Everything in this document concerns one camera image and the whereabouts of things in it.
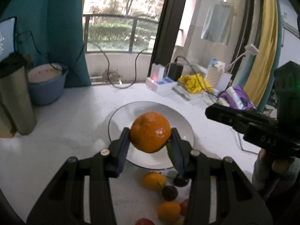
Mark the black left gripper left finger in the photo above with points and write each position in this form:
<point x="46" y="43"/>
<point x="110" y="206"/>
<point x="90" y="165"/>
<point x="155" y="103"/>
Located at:
<point x="61" y="202"/>

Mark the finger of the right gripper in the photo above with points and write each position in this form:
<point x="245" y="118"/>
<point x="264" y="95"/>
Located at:
<point x="240" y="120"/>

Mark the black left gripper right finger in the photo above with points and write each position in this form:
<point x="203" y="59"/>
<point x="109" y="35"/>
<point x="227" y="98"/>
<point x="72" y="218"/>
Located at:
<point x="237" y="200"/>

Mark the dark cherry fruit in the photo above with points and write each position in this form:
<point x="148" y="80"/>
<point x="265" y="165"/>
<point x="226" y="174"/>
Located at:
<point x="169" y="193"/>

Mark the orange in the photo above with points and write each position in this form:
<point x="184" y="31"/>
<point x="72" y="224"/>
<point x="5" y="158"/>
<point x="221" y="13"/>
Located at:
<point x="169" y="212"/>
<point x="153" y="181"/>

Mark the red tomato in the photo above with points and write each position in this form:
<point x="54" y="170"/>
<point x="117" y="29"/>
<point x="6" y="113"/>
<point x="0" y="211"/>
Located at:
<point x="144" y="221"/>
<point x="183" y="206"/>

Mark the large orange mandarin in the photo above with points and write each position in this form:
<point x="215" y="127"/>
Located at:
<point x="150" y="132"/>

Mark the yellow curtain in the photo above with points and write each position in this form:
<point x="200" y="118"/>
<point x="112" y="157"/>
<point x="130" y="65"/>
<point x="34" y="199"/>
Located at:
<point x="260" y="72"/>

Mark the purple pouch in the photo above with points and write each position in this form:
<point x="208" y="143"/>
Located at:
<point x="237" y="98"/>

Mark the white desk lamp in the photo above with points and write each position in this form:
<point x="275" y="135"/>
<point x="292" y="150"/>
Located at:
<point x="250" y="48"/>

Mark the white woven basket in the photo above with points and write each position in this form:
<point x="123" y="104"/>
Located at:
<point x="217" y="76"/>

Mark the yellow cloth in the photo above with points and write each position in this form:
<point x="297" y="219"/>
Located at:
<point x="195" y="84"/>

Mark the hanging light blue towel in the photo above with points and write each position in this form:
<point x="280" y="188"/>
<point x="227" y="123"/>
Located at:
<point x="218" y="24"/>

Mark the white plate dark rim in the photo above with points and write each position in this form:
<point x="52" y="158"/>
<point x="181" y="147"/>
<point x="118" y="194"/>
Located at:
<point x="126" y="115"/>

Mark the black power adapter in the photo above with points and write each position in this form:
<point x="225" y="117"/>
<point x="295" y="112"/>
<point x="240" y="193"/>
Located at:
<point x="175" y="71"/>

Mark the steel thermos cup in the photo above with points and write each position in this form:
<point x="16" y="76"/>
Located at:
<point x="15" y="94"/>

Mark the white power strip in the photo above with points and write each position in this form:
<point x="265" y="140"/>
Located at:
<point x="157" y="81"/>

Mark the blue plastic basin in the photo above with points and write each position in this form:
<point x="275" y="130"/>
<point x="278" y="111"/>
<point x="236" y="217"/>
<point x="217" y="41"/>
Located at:
<point x="46" y="83"/>

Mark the tablet screen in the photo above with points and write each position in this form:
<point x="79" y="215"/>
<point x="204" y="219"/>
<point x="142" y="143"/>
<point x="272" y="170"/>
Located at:
<point x="7" y="37"/>

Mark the teal curtain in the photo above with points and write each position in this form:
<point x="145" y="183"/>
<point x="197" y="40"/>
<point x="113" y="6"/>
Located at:
<point x="51" y="31"/>

